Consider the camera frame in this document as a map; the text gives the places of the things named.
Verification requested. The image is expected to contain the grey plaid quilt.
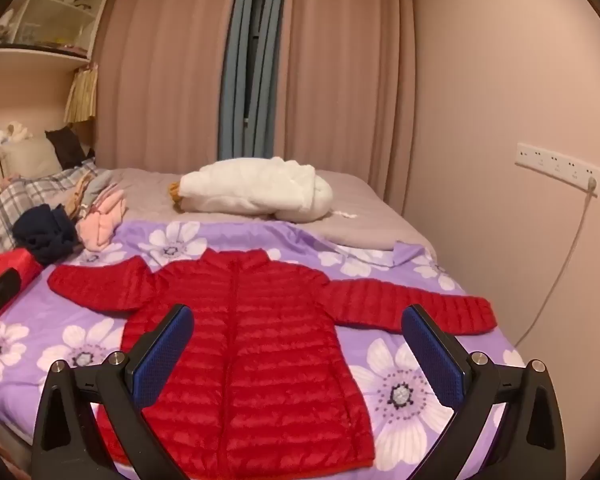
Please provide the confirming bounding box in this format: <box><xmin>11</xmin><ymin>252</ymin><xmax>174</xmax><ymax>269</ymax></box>
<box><xmin>0</xmin><ymin>160</ymin><xmax>98</xmax><ymax>271</ymax></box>

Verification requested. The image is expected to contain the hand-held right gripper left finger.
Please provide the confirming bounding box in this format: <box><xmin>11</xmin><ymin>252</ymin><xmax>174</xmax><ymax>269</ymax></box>
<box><xmin>31</xmin><ymin>303</ymin><xmax>196</xmax><ymax>480</ymax></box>

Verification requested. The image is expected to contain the brown pillow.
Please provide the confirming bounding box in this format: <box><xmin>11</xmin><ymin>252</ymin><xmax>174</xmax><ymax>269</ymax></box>
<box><xmin>45</xmin><ymin>125</ymin><xmax>96</xmax><ymax>170</ymax></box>

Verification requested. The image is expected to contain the white wall socket strip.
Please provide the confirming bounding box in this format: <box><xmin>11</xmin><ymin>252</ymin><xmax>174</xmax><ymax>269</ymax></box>
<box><xmin>515</xmin><ymin>142</ymin><xmax>600</xmax><ymax>188</ymax></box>

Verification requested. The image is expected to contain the blue curtain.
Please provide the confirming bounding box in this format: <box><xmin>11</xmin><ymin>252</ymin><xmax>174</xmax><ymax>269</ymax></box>
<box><xmin>219</xmin><ymin>0</ymin><xmax>291</xmax><ymax>161</ymax></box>

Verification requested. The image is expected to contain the pleated beige hanging cloth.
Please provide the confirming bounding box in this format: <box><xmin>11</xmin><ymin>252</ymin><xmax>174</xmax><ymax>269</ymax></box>
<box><xmin>62</xmin><ymin>62</ymin><xmax>99</xmax><ymax>123</ymax></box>

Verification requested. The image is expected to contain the white goose plush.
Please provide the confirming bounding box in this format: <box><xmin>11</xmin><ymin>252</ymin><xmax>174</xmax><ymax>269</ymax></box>
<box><xmin>169</xmin><ymin>156</ymin><xmax>333</xmax><ymax>223</ymax></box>

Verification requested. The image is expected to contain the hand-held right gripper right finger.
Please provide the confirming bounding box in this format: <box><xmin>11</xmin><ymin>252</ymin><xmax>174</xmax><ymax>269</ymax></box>
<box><xmin>401</xmin><ymin>304</ymin><xmax>567</xmax><ymax>480</ymax></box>

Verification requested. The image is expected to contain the grey garment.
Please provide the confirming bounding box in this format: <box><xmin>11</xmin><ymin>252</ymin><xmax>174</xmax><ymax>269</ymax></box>
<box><xmin>82</xmin><ymin>170</ymin><xmax>115</xmax><ymax>208</ymax></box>

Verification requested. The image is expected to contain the dark window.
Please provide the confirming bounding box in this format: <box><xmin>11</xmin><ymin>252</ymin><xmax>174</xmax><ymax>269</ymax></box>
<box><xmin>244</xmin><ymin>0</ymin><xmax>277</xmax><ymax>128</ymax></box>

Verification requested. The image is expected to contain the white power cable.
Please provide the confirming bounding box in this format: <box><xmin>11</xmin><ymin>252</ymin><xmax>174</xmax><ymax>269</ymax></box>
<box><xmin>512</xmin><ymin>175</ymin><xmax>600</xmax><ymax>348</ymax></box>

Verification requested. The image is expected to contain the purple floral blanket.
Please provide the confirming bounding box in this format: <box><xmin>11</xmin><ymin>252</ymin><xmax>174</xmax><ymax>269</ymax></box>
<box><xmin>0</xmin><ymin>220</ymin><xmax>526</xmax><ymax>480</ymax></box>

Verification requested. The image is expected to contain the navy garment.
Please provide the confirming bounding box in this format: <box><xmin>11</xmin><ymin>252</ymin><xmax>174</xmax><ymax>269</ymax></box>
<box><xmin>12</xmin><ymin>203</ymin><xmax>83</xmax><ymax>266</ymax></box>

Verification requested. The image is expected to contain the pink curtain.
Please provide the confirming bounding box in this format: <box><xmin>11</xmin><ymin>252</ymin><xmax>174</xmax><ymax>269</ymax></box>
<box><xmin>94</xmin><ymin>0</ymin><xmax>241</xmax><ymax>171</ymax></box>
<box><xmin>267</xmin><ymin>0</ymin><xmax>431</xmax><ymax>211</ymax></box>

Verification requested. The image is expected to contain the pink garment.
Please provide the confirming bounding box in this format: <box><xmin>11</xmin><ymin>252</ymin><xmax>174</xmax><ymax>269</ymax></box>
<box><xmin>75</xmin><ymin>187</ymin><xmax>128</xmax><ymax>253</ymax></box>

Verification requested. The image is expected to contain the red puffer jacket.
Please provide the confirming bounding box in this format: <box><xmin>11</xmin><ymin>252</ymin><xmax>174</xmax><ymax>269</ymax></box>
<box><xmin>47</xmin><ymin>249</ymin><xmax>497</xmax><ymax>473</ymax></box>
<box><xmin>0</xmin><ymin>250</ymin><xmax>47</xmax><ymax>306</ymax></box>

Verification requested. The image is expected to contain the beige plush toy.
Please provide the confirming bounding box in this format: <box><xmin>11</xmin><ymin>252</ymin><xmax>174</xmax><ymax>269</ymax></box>
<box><xmin>4</xmin><ymin>121</ymin><xmax>33</xmax><ymax>144</ymax></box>

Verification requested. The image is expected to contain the white wall shelf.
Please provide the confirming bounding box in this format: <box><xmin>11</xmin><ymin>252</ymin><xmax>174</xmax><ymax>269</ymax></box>
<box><xmin>0</xmin><ymin>0</ymin><xmax>113</xmax><ymax>68</ymax></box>

